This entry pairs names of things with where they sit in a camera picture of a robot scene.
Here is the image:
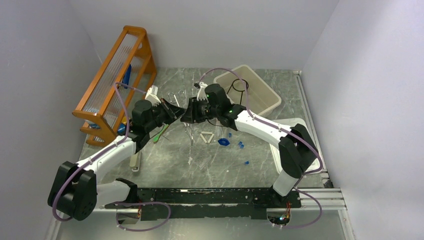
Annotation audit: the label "black wire ring stand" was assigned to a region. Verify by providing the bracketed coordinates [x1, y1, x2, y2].
[226, 78, 249, 105]

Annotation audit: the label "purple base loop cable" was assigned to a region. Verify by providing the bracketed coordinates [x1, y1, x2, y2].
[114, 201, 172, 232]

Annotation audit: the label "beige stapler-like case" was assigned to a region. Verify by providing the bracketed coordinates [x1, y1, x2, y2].
[129, 151, 142, 173]

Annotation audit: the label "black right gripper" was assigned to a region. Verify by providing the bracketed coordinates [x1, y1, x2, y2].
[180, 96, 220, 124]

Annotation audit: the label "beige plastic bin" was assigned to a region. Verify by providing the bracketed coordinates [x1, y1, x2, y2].
[213, 64, 282, 118]

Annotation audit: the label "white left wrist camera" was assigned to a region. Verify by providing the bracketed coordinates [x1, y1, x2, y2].
[144, 85, 161, 107]

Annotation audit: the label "white plastic bin lid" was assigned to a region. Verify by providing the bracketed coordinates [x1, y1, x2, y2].
[269, 117, 320, 174]

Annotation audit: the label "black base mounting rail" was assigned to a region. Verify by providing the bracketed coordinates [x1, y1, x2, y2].
[104, 187, 302, 222]

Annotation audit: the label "metal scissor forceps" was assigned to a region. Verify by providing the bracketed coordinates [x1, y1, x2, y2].
[167, 90, 194, 147]

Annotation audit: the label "green plastic spatula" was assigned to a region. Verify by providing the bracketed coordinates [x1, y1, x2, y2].
[151, 124, 169, 144]

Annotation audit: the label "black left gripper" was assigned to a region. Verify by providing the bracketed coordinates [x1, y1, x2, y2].
[145, 97, 186, 132]

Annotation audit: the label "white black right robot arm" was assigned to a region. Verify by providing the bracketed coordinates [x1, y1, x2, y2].
[180, 82, 319, 207]

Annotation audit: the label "blue plastic hexagon cap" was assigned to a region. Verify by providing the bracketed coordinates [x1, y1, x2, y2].
[217, 138, 230, 146]

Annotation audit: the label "orange wooden test tube rack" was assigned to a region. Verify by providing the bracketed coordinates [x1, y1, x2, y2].
[72, 25, 157, 147]

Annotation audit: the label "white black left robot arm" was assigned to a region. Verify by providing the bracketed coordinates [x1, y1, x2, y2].
[47, 98, 186, 222]

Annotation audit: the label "white clay triangle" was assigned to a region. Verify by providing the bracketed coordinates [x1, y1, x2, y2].
[200, 131, 215, 144]

